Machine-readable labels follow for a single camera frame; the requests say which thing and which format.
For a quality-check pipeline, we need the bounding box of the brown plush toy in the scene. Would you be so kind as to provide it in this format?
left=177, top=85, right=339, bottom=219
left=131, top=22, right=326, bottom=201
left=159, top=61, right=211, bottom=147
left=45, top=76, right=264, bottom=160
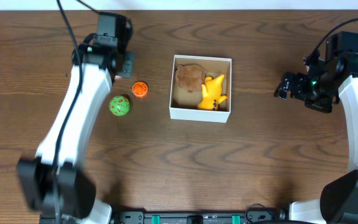
left=175, top=64, right=207, bottom=92

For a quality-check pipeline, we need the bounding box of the green number ball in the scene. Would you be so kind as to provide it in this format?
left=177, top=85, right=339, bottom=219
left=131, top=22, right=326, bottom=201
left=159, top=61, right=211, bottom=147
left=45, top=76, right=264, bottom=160
left=109, top=95, right=131, bottom=116

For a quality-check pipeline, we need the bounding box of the orange ribbed round toy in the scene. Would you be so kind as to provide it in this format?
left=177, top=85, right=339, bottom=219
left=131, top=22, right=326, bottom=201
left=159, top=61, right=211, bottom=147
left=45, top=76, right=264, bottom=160
left=132, top=82, right=149, bottom=98

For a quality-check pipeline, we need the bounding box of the right black cable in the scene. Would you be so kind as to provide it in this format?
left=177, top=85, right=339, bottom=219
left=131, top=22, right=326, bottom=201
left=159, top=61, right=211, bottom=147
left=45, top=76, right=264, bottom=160
left=303, top=17, right=358, bottom=65

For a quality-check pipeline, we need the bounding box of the left black cable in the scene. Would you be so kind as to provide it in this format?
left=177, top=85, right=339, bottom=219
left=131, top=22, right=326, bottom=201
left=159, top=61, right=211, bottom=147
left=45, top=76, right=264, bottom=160
left=53, top=0, right=101, bottom=224

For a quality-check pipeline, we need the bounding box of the black cable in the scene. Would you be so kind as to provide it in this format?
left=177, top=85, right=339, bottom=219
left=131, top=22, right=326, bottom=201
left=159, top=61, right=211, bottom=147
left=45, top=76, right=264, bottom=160
left=303, top=17, right=358, bottom=65
left=53, top=0, right=101, bottom=224

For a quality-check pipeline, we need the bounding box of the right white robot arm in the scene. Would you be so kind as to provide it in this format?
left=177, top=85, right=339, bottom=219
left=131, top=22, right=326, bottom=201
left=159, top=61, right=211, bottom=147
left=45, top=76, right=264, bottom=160
left=274, top=50, right=358, bottom=223

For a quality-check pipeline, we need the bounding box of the white cardboard box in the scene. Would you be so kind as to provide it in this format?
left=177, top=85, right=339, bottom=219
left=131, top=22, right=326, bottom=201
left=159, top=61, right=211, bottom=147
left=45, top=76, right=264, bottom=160
left=169, top=55, right=232, bottom=123

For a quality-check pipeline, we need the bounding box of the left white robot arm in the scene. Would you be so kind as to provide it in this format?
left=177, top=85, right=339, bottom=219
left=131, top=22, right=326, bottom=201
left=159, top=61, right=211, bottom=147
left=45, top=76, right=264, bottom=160
left=17, top=12, right=134, bottom=223

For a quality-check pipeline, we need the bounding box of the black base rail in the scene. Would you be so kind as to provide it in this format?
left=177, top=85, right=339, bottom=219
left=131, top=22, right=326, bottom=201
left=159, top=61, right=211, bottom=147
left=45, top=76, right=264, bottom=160
left=109, top=208, right=288, bottom=224

